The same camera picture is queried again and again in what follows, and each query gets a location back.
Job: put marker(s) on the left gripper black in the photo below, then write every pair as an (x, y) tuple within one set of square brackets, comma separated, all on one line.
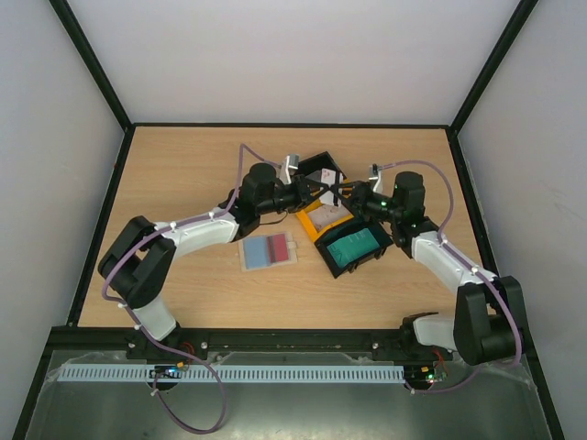
[(304, 197)]

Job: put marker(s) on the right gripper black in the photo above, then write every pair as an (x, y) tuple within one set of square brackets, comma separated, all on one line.
[(353, 198)]

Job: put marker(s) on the beige card holder wallet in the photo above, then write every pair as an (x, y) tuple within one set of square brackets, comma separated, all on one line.
[(267, 251)]

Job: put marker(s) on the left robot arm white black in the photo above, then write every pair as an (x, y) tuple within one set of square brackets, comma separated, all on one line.
[(137, 264)]

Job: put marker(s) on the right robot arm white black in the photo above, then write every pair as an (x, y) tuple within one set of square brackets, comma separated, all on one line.
[(483, 328)]

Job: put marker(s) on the black bin with red cards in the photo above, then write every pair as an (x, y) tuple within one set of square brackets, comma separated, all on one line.
[(316, 163)]

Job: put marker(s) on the white cards in yellow bin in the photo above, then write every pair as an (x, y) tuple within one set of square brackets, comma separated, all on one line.
[(327, 215)]

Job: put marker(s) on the black bin with teal cards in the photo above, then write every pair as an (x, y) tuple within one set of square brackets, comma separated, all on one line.
[(349, 227)]

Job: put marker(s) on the teal cards stack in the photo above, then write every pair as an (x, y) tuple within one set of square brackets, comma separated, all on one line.
[(352, 247)]

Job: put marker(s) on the yellow bin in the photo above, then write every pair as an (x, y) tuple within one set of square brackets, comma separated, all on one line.
[(308, 226)]

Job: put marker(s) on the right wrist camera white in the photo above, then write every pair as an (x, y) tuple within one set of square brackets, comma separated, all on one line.
[(376, 176)]

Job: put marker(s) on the black aluminium frame rail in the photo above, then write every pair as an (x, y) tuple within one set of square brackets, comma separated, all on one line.
[(395, 345)]

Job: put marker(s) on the light blue cable duct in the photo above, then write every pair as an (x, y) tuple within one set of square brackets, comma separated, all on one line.
[(233, 374)]

